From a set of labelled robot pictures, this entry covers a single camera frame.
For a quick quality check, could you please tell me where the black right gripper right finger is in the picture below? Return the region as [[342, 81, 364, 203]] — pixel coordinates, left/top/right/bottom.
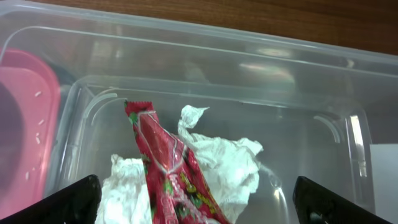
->
[[293, 176, 391, 224]]

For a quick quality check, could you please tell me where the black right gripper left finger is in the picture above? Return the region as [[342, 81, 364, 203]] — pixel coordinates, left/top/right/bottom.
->
[[1, 174, 101, 224]]

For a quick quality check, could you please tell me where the white paper napkin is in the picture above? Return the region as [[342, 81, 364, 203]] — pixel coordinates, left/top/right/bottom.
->
[[95, 105, 263, 224]]

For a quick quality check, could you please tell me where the red snack wrapper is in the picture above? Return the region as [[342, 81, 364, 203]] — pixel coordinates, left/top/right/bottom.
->
[[124, 101, 229, 224]]

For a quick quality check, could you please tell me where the clear plastic bin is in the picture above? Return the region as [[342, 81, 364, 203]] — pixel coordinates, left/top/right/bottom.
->
[[1, 1, 397, 223]]

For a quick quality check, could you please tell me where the red plastic tray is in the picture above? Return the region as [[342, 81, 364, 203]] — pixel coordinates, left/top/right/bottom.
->
[[1, 48, 60, 218]]

